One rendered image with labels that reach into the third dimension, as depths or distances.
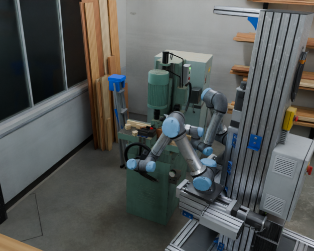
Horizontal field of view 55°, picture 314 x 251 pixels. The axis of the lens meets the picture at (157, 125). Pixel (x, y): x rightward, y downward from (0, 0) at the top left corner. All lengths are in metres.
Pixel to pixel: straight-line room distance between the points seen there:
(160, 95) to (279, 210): 1.25
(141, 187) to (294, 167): 1.47
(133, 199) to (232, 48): 2.74
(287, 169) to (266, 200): 0.29
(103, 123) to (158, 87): 1.74
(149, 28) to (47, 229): 3.28
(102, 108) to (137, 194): 1.47
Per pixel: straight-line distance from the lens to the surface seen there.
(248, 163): 2.15
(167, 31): 4.87
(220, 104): 2.24
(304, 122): 4.51
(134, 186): 2.96
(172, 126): 1.83
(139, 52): 5.08
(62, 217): 3.24
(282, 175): 2.06
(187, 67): 2.75
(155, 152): 2.14
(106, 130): 4.13
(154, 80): 2.49
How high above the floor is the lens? 2.13
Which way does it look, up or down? 25 degrees down
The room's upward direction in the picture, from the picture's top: 3 degrees clockwise
